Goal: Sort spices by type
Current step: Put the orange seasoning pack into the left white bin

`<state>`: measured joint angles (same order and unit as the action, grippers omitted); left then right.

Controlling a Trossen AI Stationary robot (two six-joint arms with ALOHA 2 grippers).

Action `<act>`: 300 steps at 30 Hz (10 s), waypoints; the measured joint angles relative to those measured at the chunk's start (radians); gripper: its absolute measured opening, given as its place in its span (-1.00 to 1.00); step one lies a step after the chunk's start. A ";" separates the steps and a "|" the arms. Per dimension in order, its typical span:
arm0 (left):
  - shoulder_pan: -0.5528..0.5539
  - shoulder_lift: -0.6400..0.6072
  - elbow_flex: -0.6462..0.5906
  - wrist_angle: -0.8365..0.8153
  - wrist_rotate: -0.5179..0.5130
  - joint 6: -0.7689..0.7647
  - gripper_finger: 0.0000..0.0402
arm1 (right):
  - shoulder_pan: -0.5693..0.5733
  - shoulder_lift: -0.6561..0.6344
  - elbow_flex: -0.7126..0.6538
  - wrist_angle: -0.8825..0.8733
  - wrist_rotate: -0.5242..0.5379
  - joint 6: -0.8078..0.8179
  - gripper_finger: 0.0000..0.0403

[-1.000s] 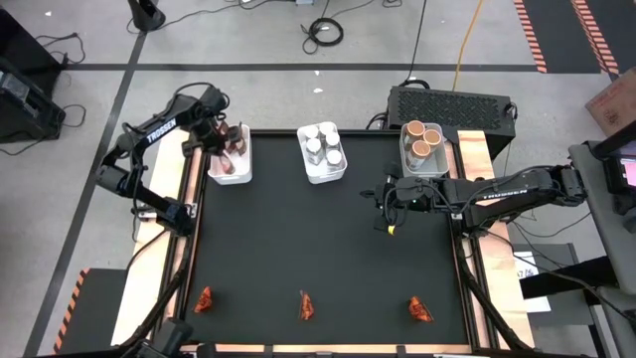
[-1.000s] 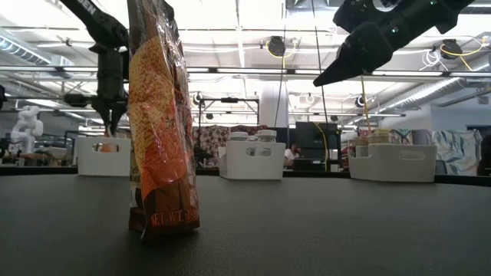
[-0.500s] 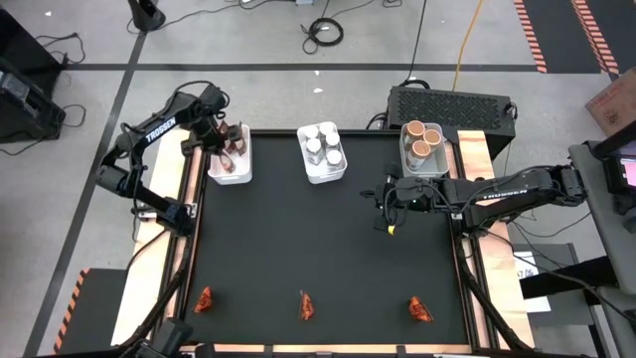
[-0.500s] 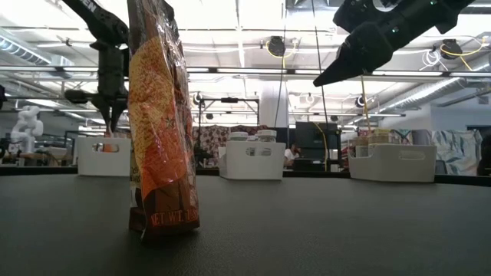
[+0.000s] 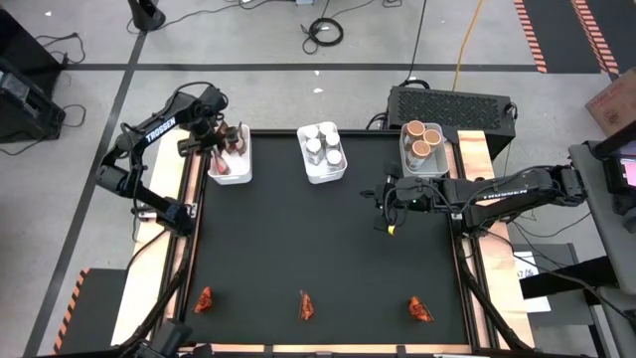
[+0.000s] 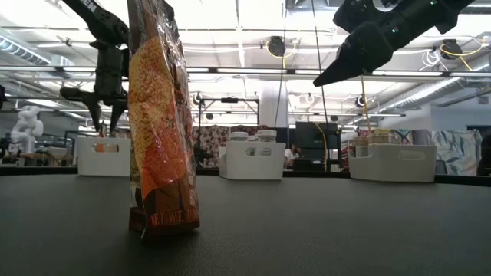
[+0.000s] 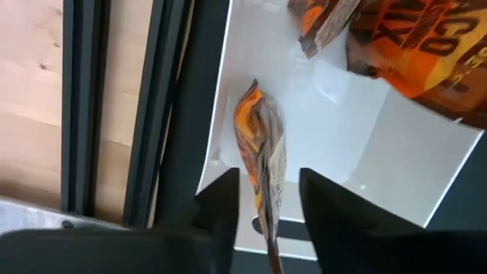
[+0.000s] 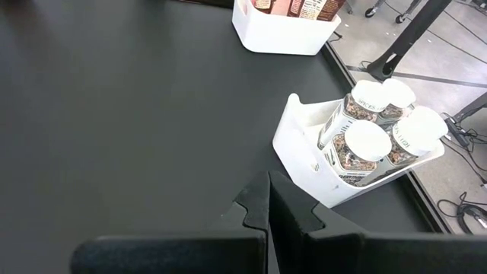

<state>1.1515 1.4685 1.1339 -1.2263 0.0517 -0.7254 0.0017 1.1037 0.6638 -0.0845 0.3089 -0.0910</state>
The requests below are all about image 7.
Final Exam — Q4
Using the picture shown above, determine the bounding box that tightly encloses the orange taco seasoning packet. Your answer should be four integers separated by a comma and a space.
287, 0, 362, 60
344, 0, 487, 131
232, 78, 288, 274

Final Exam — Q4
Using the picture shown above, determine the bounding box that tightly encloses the light wooden side board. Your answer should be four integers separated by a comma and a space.
0, 0, 196, 225

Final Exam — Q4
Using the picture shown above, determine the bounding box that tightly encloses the white plastic bin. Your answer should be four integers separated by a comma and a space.
195, 0, 486, 263

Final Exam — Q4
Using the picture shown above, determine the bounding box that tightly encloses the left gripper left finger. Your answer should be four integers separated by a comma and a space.
0, 167, 241, 274

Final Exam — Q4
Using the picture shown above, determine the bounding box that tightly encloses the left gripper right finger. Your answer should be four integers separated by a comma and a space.
298, 167, 487, 274

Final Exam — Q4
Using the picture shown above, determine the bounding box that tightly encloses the black aluminium frame rail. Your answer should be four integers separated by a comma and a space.
122, 0, 193, 229
59, 0, 112, 217

